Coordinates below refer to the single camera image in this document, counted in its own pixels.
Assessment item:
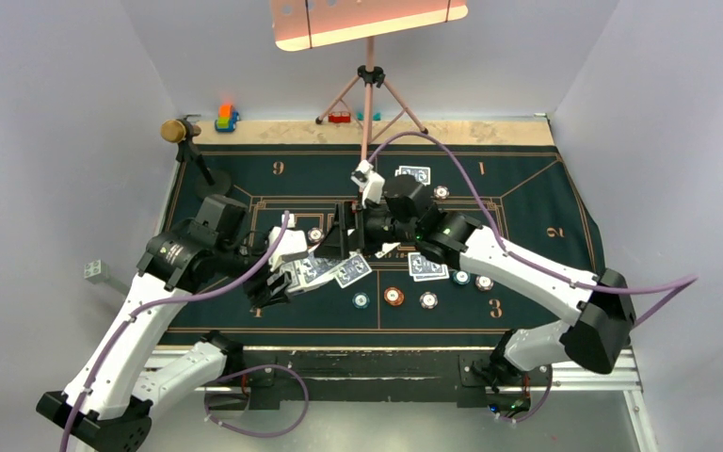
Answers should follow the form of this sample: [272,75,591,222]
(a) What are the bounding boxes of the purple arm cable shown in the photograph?
[367,131,699,426]
[56,210,311,452]

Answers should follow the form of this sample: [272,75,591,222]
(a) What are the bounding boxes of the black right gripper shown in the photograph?
[314,200,420,259]

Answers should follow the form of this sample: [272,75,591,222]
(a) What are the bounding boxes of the blue playing card deck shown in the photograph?
[281,254,343,296]

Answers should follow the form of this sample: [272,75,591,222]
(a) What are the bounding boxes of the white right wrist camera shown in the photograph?
[350,160,385,209]

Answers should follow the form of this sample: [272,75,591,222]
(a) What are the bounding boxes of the green chips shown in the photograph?
[452,270,471,285]

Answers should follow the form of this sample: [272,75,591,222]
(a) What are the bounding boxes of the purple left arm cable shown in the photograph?
[56,210,311,452]

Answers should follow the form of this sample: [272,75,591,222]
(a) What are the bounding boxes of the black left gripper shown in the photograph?
[215,225,292,306]

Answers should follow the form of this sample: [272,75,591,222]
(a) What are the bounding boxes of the aluminium frame rail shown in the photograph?
[130,346,658,451]

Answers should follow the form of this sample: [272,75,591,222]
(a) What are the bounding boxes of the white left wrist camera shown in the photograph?
[267,211,309,270]

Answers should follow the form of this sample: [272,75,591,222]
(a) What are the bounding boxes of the dark green poker mat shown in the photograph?
[161,139,605,347]

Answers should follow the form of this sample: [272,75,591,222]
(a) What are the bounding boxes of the red yellow poker chip stack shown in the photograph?
[383,286,405,307]

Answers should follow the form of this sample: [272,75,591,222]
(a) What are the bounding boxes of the grey toy brick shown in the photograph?
[83,260,129,296]

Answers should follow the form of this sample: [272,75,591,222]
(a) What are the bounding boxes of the face up clubs card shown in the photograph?
[375,242,400,259]

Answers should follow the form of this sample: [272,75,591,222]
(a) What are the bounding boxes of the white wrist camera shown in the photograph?
[350,160,385,209]
[267,211,309,270]

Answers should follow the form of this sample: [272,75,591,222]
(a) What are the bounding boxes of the pink tripod music stand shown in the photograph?
[268,0,469,160]

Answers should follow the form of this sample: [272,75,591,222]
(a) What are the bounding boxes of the blue card dropped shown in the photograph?
[334,254,372,288]

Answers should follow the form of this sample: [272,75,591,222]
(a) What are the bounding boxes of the blue backed playing card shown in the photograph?
[408,252,449,281]

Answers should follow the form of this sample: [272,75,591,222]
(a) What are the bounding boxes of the red toy block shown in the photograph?
[328,111,352,123]

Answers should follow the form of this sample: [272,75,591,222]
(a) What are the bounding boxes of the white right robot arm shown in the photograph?
[314,170,635,383]

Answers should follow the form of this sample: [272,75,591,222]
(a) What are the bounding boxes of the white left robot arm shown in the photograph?
[36,195,307,451]

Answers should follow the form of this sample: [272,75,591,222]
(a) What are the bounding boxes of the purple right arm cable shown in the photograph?
[367,131,699,426]

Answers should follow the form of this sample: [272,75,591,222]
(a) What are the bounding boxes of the teal toy block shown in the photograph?
[357,112,381,121]

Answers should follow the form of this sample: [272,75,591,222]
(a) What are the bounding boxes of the green poker chip stack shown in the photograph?
[352,293,370,309]

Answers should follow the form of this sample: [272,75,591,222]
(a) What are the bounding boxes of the colourful toy block car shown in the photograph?
[214,104,239,133]

